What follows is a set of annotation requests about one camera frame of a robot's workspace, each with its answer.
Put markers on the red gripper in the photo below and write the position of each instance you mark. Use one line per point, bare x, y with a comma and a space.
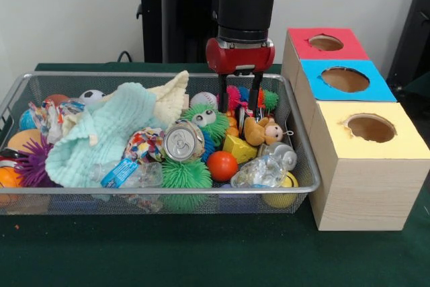
240, 58

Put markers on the multicolour spiky caterpillar toy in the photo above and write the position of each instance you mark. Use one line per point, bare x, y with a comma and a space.
235, 95

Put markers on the brown plush monkey toy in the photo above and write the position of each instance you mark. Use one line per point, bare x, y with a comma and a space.
258, 132

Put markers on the mint waffle cloth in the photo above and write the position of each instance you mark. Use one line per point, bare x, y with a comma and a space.
100, 135

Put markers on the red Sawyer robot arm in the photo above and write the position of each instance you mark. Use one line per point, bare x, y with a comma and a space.
245, 8

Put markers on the wooden box with three holes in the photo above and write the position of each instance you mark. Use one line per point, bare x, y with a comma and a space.
369, 193

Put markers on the green spiky ball with eyes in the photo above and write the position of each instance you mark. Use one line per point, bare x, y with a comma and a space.
218, 125

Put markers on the cream waffle cloth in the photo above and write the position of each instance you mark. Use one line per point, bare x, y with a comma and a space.
171, 99

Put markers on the red-orange ball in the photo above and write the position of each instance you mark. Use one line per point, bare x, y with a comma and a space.
222, 166

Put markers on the silver drink can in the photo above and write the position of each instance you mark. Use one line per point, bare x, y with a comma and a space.
183, 142

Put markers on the plain green spiky ball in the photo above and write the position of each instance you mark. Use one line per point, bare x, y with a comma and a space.
186, 174

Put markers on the small colourful crumpled paper ball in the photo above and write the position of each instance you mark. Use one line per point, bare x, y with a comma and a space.
146, 142

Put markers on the crushed bottle with blue label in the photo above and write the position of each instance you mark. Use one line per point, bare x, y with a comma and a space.
134, 174

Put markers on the dark green table cloth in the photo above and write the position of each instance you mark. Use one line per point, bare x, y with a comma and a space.
201, 253
420, 87

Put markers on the black stand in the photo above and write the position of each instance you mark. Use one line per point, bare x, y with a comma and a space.
413, 31

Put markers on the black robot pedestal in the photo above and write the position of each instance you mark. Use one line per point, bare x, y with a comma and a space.
174, 14

